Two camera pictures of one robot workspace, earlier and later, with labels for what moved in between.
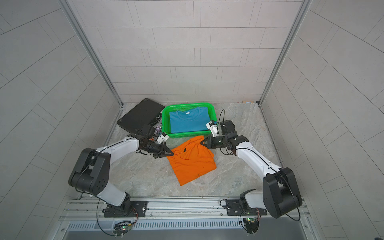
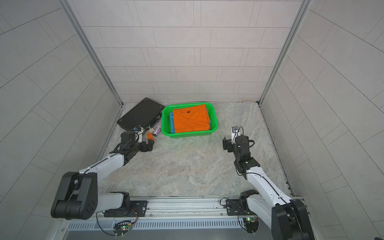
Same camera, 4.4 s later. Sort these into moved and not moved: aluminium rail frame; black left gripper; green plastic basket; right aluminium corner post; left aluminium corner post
Moved: black left gripper
Not moved: left aluminium corner post; aluminium rail frame; right aluminium corner post; green plastic basket
